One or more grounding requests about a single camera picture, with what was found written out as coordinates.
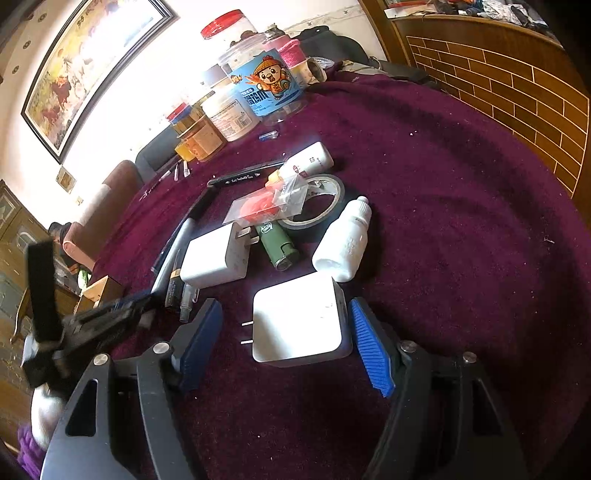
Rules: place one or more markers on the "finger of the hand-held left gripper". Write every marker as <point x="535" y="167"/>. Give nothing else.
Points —
<point x="124" y="307"/>

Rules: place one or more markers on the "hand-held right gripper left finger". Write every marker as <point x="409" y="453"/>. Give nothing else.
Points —
<point x="203" y="344"/>

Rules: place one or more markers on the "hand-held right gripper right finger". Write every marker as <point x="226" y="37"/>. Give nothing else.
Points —
<point x="371" y="350"/>

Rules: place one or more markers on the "wooden box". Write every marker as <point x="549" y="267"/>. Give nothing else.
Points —
<point x="99" y="293"/>

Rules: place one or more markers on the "large white charger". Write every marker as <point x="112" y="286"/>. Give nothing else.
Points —
<point x="300" y="318"/>

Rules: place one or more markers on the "black tape roll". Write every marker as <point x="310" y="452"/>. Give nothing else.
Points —
<point x="335" y="203"/>

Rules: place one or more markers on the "person's left forearm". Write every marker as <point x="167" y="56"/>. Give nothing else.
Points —
<point x="32" y="447"/>

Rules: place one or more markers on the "clear plastic pen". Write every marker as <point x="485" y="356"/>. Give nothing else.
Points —
<point x="189" y="302"/>

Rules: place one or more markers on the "gold black battery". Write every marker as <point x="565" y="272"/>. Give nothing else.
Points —
<point x="174" y="288"/>

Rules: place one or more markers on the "small white charger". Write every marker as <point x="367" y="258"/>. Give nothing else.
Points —
<point x="207" y="258"/>

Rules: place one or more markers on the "brown chair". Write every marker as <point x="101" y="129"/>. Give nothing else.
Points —
<point x="106" y="207"/>

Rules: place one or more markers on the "white dropper bottle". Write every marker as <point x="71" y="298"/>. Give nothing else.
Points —
<point x="341" y="249"/>

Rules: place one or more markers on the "wooden cabinet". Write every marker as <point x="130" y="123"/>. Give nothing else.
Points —
<point x="14" y="221"/>

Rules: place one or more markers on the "green lighter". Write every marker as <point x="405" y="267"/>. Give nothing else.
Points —
<point x="277" y="244"/>

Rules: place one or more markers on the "red thin pen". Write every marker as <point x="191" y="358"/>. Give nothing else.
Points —
<point x="157" y="182"/>

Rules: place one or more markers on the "thick black pen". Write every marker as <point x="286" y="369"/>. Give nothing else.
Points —
<point x="203" y="203"/>

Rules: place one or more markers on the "clear bag with red item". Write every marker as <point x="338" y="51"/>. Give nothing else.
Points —
<point x="254" y="210"/>

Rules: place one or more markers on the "white capped pen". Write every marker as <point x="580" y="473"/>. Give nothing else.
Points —
<point x="184" y="170"/>

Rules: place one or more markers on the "black chair back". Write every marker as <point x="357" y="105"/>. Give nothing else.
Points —
<point x="154" y="154"/>

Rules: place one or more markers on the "purple tablecloth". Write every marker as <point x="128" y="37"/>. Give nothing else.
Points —
<point x="438" y="207"/>

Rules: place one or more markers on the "black marker pen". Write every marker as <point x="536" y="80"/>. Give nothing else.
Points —
<point x="240" y="175"/>

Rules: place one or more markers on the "small clear zip bag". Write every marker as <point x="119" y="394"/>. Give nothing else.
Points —
<point x="291" y="194"/>

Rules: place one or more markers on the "orange jar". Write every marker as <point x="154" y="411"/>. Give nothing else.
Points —
<point x="203" y="141"/>

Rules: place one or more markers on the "red blue lid jar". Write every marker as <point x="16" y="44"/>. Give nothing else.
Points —
<point x="182" y="115"/>

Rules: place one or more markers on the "white tube bottle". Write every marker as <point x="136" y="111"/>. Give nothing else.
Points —
<point x="309" y="159"/>

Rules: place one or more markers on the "white labelled jar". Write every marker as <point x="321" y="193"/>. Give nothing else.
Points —
<point x="228" y="115"/>

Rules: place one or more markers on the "small blue capsule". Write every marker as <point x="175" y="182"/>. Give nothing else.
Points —
<point x="269" y="135"/>

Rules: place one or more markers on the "framed painting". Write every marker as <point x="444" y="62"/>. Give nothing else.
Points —
<point x="87" y="60"/>

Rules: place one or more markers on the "blue cartoon label jar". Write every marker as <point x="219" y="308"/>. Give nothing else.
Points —
<point x="268" y="87"/>

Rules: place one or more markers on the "grey cloth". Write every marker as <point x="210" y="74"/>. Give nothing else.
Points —
<point x="392" y="71"/>

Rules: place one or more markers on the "red lid clear jar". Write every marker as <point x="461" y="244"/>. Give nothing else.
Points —
<point x="226" y="25"/>

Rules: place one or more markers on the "wooden brick pattern panel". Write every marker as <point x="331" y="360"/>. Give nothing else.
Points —
<point x="498" y="78"/>

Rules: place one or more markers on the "pink knit cup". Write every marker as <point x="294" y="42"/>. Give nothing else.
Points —
<point x="292" y="55"/>

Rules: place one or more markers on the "metal top bottle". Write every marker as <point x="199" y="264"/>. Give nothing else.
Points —
<point x="273" y="37"/>

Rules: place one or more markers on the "black bag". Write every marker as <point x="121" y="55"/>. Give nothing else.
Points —
<point x="332" y="44"/>

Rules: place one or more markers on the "clutter on shelf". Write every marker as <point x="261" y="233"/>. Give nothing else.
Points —
<point x="461" y="9"/>

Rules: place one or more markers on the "small wall frame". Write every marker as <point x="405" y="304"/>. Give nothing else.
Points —
<point x="66" y="179"/>

